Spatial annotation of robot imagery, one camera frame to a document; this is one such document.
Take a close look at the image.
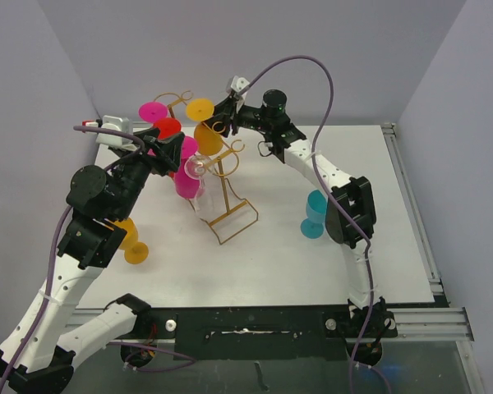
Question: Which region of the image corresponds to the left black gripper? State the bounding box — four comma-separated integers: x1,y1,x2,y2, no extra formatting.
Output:
112,127,182,221

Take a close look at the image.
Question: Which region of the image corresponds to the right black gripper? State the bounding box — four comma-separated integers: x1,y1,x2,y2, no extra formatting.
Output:
201,96,271,137

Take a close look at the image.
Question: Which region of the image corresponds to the red plastic wine glass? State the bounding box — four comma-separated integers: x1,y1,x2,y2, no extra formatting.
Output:
148,117,182,176

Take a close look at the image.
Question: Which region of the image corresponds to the orange plastic wine glass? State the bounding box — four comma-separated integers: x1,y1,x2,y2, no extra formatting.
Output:
186,98,223,156
113,218,149,265

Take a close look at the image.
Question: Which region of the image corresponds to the pink plastic wine glass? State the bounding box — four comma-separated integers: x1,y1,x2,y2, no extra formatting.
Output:
173,135,200,199
138,101,168,123

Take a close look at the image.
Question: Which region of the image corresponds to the clear wine glass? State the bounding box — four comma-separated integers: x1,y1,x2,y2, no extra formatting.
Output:
184,154,214,222

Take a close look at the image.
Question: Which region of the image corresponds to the teal plastic wine glass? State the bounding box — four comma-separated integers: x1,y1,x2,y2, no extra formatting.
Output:
300,190,327,239

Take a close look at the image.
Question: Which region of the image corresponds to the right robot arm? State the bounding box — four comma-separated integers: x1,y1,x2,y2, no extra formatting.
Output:
201,89,393,340

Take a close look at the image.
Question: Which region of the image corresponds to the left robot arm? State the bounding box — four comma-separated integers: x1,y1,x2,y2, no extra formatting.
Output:
0,126,185,393

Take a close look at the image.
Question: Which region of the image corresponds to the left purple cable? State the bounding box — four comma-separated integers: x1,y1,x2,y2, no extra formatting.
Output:
0,125,198,394

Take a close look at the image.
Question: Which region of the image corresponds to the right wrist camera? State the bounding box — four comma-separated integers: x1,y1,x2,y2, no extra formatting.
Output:
226,76,250,102

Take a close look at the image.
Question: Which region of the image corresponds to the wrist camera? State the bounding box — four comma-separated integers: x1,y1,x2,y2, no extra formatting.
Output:
84,114,136,151
226,76,250,102

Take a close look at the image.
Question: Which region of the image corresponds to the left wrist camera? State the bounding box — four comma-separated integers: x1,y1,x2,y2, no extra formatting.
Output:
84,114,136,151

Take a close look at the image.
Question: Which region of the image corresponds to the gold wire wine glass rack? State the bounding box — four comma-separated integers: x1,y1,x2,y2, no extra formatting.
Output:
167,90,259,245

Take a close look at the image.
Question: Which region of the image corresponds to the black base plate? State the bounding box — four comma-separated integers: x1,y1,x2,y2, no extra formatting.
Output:
124,305,398,361

